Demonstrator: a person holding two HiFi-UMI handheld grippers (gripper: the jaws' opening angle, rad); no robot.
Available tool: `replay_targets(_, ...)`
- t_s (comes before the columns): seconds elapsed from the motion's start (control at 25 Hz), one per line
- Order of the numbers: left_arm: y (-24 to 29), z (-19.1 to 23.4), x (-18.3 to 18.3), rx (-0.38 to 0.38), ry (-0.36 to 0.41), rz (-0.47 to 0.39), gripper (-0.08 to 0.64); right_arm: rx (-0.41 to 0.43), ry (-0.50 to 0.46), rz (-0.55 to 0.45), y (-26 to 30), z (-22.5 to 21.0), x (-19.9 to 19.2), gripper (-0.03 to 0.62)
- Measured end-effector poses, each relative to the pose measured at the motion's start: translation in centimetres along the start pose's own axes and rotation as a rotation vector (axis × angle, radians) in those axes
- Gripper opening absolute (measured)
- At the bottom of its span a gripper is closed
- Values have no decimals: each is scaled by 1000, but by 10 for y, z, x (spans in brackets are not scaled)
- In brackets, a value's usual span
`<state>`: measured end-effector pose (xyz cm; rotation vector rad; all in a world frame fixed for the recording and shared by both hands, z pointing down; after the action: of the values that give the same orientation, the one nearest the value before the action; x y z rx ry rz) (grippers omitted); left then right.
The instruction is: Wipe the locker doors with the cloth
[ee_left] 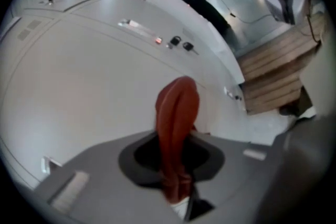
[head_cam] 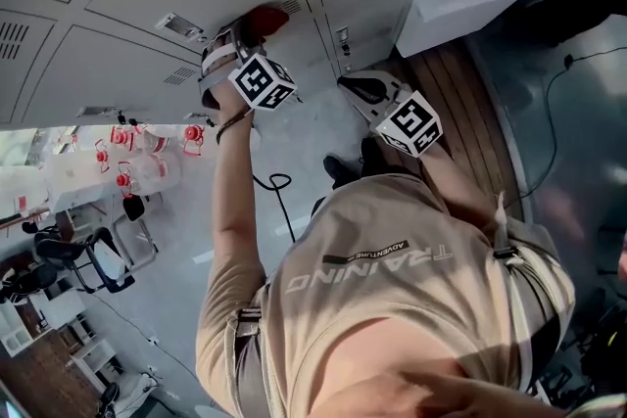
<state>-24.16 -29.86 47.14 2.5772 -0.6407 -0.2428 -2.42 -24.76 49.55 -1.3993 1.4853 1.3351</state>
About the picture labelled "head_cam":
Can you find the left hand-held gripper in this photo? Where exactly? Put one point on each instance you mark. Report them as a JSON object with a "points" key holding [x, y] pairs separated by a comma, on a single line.
{"points": [[262, 83]]}

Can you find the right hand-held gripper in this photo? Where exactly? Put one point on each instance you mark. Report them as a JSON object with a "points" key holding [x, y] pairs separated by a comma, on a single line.
{"points": [[409, 125]]}

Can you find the red-brown wiping cloth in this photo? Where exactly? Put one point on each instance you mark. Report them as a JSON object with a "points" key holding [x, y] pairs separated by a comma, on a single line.
{"points": [[267, 19]]}

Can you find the person's right forearm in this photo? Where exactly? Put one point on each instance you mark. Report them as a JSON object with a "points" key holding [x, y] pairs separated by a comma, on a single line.
{"points": [[455, 186]]}

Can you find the person's left forearm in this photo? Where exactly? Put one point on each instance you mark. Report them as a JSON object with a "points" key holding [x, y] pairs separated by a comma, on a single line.
{"points": [[235, 191]]}

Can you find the grey metal locker cabinet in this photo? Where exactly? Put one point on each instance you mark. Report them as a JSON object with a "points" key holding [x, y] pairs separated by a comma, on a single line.
{"points": [[98, 73]]}

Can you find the person's left hand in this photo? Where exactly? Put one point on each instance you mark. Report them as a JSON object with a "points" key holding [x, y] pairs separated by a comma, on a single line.
{"points": [[223, 95]]}

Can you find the brown wooden slat platform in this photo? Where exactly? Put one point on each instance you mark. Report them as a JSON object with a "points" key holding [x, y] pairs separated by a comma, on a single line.
{"points": [[470, 103]]}

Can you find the group of red-capped water jugs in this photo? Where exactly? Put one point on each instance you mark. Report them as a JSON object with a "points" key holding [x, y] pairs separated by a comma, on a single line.
{"points": [[147, 171]]}

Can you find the person's beige shirt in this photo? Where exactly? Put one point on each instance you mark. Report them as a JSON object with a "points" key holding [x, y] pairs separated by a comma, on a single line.
{"points": [[382, 289]]}

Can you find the white device black face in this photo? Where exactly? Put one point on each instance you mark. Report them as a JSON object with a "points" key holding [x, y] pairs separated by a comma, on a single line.
{"points": [[133, 208]]}

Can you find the white cardboard box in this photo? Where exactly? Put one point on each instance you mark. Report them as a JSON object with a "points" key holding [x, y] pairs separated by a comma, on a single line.
{"points": [[73, 181]]}

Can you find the black framed glass window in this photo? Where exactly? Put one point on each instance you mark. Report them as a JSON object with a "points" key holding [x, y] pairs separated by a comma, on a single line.
{"points": [[14, 147]]}

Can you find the white flat box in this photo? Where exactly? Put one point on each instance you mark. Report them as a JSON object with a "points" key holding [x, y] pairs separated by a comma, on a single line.
{"points": [[108, 259]]}

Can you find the white plastic canister red label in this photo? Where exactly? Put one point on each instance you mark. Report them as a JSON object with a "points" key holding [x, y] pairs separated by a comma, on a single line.
{"points": [[19, 191]]}

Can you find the black office chair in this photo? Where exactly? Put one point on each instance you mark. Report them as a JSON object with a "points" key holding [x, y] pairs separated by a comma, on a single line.
{"points": [[59, 249]]}

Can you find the brown wooden pole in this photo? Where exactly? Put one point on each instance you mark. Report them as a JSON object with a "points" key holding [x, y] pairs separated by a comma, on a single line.
{"points": [[24, 219]]}

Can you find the grey metal stool frame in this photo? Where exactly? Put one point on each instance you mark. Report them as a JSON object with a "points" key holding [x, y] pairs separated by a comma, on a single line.
{"points": [[149, 237]]}

